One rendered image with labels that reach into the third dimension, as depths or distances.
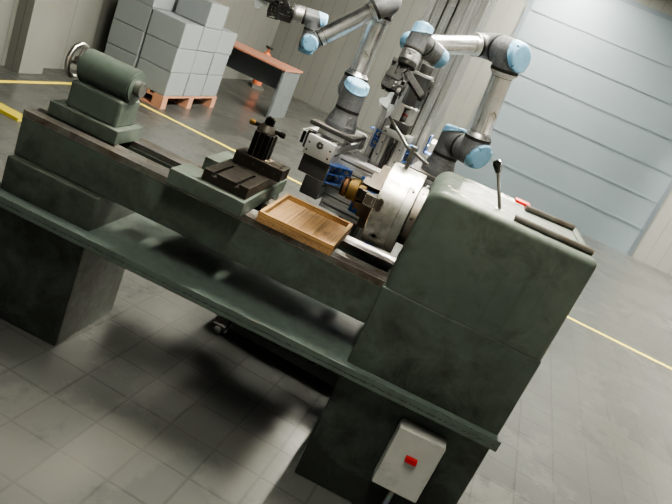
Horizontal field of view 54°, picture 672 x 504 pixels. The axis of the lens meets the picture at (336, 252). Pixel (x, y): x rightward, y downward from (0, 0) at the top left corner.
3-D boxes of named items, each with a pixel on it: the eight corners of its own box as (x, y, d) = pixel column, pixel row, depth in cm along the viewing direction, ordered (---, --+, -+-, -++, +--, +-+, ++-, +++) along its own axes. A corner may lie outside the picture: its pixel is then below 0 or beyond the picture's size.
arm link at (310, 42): (409, 8, 280) (307, 60, 286) (405, 7, 291) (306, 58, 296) (398, -18, 276) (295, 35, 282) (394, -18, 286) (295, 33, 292)
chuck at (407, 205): (399, 236, 262) (431, 166, 249) (384, 266, 234) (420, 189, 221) (391, 232, 263) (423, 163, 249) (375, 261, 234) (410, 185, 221)
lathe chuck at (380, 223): (391, 232, 263) (423, 163, 249) (375, 261, 234) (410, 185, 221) (371, 223, 264) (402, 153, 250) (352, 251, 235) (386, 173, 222)
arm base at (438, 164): (423, 165, 303) (433, 145, 299) (453, 179, 300) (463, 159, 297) (418, 168, 289) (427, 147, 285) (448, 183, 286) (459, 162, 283)
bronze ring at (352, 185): (371, 181, 246) (349, 171, 247) (367, 184, 237) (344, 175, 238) (362, 203, 249) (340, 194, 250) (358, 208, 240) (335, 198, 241)
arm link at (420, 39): (440, 32, 236) (426, 19, 231) (427, 59, 236) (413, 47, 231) (424, 30, 242) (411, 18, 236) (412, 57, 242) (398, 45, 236)
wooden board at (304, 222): (349, 232, 267) (353, 224, 266) (329, 256, 233) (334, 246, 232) (284, 201, 270) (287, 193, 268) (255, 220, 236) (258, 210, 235)
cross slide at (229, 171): (280, 181, 273) (284, 171, 272) (245, 200, 233) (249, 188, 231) (242, 163, 275) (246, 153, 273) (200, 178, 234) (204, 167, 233)
